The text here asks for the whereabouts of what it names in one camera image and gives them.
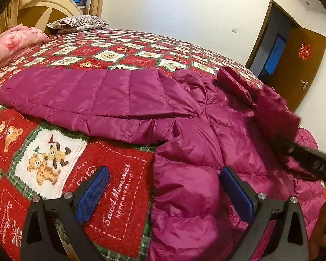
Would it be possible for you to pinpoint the magenta puffer down jacket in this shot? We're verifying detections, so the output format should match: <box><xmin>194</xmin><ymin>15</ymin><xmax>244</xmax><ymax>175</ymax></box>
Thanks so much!
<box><xmin>0</xmin><ymin>67</ymin><xmax>325</xmax><ymax>260</ymax></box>

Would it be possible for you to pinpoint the operator right hand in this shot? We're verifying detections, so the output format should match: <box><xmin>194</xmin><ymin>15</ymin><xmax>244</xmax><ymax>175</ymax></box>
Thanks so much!
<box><xmin>309</xmin><ymin>202</ymin><xmax>326</xmax><ymax>260</ymax></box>

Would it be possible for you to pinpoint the red christmas bear quilt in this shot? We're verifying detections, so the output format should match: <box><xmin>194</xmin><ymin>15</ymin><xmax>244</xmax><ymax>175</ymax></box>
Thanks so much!
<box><xmin>0</xmin><ymin>28</ymin><xmax>326</xmax><ymax>261</ymax></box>

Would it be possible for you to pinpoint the red door decoration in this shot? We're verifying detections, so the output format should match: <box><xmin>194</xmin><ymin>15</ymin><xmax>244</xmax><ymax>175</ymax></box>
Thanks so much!
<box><xmin>299</xmin><ymin>44</ymin><xmax>311</xmax><ymax>61</ymax></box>

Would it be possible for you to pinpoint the brown wooden door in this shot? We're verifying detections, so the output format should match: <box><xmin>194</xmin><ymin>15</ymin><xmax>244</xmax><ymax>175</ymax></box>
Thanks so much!
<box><xmin>266</xmin><ymin>27</ymin><xmax>326</xmax><ymax>112</ymax></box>

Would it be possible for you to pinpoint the striped grey pillow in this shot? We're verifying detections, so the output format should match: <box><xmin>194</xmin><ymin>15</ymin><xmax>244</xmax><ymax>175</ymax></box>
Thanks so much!
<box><xmin>47</xmin><ymin>15</ymin><xmax>109</xmax><ymax>34</ymax></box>

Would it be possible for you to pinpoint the beige wooden headboard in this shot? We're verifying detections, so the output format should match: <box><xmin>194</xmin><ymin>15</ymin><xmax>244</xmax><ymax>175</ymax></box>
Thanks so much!
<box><xmin>15</xmin><ymin>0</ymin><xmax>83</xmax><ymax>35</ymax></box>

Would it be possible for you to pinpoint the silver door handle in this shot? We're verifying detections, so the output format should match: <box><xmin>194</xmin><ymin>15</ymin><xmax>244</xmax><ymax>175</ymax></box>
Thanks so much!
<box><xmin>301</xmin><ymin>80</ymin><xmax>308</xmax><ymax>90</ymax></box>

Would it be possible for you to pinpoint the white wall switch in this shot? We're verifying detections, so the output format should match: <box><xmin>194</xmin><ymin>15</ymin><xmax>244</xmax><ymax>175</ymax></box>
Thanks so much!
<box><xmin>231</xmin><ymin>25</ymin><xmax>238</xmax><ymax>33</ymax></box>

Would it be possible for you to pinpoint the dark wooden door frame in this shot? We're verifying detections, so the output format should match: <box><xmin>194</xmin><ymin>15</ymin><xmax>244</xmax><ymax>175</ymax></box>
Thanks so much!
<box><xmin>246</xmin><ymin>0</ymin><xmax>300</xmax><ymax>78</ymax></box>

